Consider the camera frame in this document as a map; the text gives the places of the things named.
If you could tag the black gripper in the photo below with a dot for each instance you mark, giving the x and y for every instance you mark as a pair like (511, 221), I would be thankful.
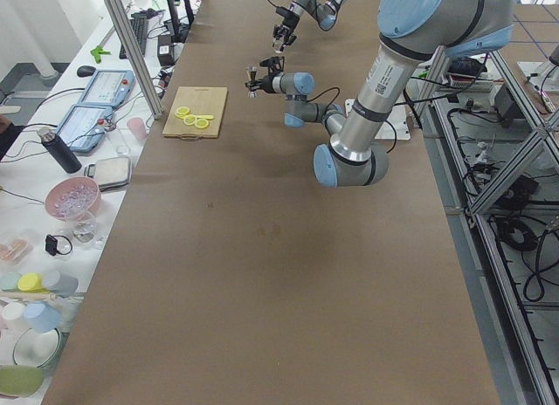
(267, 82)
(288, 24)

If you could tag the steel double jigger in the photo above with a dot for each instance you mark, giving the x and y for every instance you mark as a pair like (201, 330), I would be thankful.
(251, 75)

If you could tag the clear glass cup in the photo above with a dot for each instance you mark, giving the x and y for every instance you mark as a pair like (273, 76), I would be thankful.
(278, 45)

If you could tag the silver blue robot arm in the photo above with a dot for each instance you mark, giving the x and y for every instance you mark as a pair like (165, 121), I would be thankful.
(324, 14)
(410, 32)

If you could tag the pink plastic cup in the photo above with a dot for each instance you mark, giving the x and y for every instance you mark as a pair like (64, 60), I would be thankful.
(138, 128)

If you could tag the grey cup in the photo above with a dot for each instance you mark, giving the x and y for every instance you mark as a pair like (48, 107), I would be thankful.
(60, 283)

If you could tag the yellow cup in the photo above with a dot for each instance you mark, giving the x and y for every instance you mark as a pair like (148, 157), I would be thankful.
(31, 282)

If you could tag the green cup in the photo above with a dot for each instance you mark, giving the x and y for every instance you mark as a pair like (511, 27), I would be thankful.
(9, 281)

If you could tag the light blue cup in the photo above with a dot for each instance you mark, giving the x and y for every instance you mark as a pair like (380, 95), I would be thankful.
(42, 316)

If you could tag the bamboo cutting board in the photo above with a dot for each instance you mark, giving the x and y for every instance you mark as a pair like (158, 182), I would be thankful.
(206, 100)

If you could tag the lemon slice near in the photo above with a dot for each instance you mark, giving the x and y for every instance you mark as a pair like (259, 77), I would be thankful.
(201, 123)

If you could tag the lemon slice middle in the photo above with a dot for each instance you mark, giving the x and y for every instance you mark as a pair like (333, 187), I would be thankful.
(190, 120)

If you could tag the black keyboard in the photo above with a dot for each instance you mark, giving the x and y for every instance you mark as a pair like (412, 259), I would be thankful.
(139, 25)

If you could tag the upper blue teach pendant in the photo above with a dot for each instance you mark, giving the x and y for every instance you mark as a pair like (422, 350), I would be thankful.
(108, 88)

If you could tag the blue teach pendant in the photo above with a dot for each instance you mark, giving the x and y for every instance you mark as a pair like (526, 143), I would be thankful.
(84, 127)
(108, 88)

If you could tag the silver rectangular tray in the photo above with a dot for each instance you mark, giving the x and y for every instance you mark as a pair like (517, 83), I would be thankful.
(110, 173)

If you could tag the black computer mouse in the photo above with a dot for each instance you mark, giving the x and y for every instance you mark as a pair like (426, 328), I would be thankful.
(85, 71)

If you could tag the lower blue teach pendant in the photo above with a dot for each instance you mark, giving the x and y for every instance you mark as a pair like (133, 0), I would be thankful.
(84, 127)

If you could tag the black water bottle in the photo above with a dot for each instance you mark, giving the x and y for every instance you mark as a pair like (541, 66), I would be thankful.
(59, 151)

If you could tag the pink bowl with ice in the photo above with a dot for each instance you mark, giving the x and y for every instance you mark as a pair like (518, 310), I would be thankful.
(72, 196)

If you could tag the empty wine glass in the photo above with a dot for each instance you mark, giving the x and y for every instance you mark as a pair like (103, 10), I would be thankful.
(83, 225)

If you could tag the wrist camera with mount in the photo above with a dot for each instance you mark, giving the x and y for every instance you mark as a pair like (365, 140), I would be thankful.
(284, 12)

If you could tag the aluminium frame post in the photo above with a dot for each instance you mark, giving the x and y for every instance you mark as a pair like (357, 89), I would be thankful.
(125, 33)

